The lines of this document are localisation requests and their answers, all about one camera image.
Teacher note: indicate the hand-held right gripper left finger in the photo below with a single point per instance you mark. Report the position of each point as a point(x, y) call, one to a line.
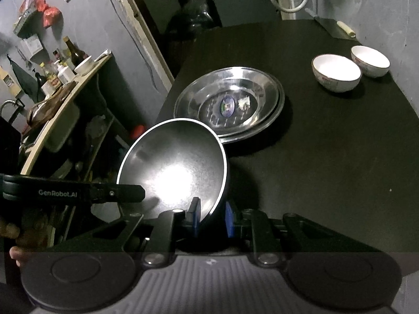
point(195, 216)

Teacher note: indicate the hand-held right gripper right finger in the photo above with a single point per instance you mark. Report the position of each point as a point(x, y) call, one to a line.
point(230, 222)

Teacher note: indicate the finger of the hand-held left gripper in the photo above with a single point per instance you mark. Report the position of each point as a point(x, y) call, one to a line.
point(124, 193)

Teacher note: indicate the steel bowl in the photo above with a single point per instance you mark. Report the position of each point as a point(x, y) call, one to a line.
point(170, 170)

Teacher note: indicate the small steel plate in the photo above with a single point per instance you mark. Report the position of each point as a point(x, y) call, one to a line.
point(196, 104)

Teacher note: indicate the white ceramic bowl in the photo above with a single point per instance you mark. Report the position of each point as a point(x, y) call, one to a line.
point(371, 59)
point(337, 68)

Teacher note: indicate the person's left hand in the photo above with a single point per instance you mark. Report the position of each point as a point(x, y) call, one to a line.
point(18, 256)

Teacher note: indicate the red capped dark bottle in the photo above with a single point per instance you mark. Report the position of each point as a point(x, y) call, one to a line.
point(137, 132)

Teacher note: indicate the wooden shelf unit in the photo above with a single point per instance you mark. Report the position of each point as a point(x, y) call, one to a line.
point(62, 111)

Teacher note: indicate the dark green cloth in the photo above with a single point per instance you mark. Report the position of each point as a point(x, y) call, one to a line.
point(23, 78)

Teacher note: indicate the row of condiment bottles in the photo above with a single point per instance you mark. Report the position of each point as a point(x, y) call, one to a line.
point(55, 73)

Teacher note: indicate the small white bowl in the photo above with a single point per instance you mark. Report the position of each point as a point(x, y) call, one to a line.
point(84, 65)

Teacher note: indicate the white folded paper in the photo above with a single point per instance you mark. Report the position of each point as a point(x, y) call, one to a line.
point(102, 55)

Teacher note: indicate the dark glass bottle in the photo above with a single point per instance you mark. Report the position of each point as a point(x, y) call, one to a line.
point(76, 54)

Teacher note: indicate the red plastic bags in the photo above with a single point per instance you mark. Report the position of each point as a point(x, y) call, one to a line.
point(49, 13)

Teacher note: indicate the black plastic bag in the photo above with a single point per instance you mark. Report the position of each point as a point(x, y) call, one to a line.
point(190, 16)

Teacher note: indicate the dark cabinet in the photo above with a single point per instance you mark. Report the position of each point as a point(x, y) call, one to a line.
point(242, 3)

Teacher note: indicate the kitchen cleaver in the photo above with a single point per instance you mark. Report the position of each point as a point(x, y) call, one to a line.
point(330, 26)

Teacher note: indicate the worn door frame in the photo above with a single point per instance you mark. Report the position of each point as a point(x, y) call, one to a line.
point(147, 29)

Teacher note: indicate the small wall rack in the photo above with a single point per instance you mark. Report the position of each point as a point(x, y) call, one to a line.
point(27, 18)

